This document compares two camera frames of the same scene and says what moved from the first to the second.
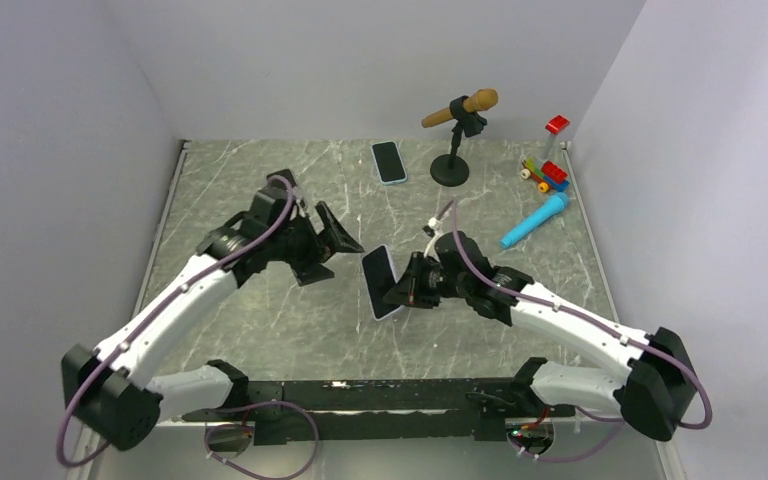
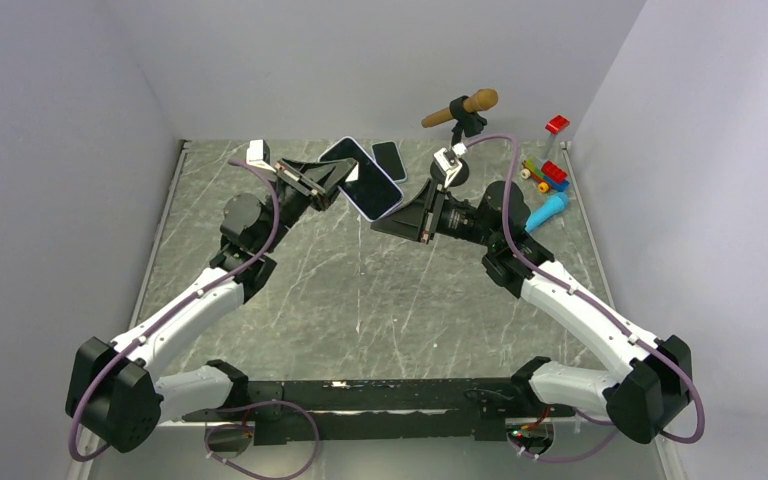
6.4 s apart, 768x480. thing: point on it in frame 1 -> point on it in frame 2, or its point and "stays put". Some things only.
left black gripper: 309,270 -> 332,176
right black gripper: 410,289 -> 413,222
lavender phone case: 379,276 -> 374,192
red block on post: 554,125 stays put
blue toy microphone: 556,204 stays put
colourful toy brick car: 549,176 stays put
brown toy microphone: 480,100 stays put
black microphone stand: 453,168 stays put
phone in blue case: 390,164 stays put
